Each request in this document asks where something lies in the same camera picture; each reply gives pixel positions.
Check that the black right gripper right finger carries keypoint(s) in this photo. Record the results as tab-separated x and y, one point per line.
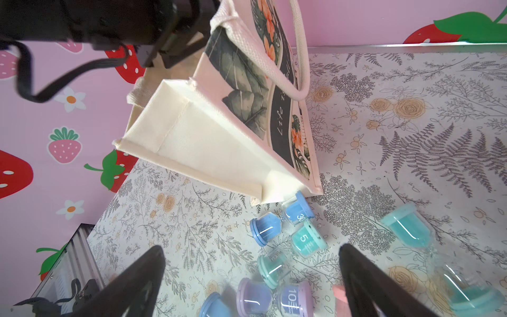
368	288

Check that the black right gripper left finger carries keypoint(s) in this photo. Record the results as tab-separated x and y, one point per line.
134	292

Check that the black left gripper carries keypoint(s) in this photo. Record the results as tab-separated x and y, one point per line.
173	30

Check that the pink hourglass centre right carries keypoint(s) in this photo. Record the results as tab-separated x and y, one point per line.
341	303

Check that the teal hourglass near bag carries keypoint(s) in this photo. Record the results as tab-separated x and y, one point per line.
276	265

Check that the blue hourglass centre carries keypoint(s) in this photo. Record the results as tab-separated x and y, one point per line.
214	306

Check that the teal hourglass far right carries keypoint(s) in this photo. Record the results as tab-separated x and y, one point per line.
465	291

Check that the cream canvas tote bag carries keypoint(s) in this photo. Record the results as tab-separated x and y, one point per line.
240	122

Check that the lilac hourglass centre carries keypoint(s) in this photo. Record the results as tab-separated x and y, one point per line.
255	298

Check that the blue hourglass near bag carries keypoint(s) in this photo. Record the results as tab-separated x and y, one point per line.
267	227

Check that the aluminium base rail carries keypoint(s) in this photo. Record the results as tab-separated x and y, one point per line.
70	279

